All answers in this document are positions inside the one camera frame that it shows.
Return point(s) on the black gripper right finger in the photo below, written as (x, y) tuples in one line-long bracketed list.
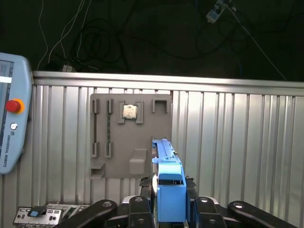
[(205, 211)]

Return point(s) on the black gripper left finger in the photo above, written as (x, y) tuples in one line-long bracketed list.
[(140, 209)]

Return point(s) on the black open PC case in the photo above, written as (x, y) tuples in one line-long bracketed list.
[(80, 207)]

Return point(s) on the grey parts rack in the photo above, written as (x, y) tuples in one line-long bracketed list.
[(133, 135)]

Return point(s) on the silver CPU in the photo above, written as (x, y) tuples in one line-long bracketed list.
[(130, 111)]

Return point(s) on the pale blue teach pendant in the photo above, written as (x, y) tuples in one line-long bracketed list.
[(16, 142)]

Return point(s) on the white power strip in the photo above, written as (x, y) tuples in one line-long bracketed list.
[(213, 14)]

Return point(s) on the blue black bracket latch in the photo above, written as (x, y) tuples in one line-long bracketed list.
[(35, 212)]

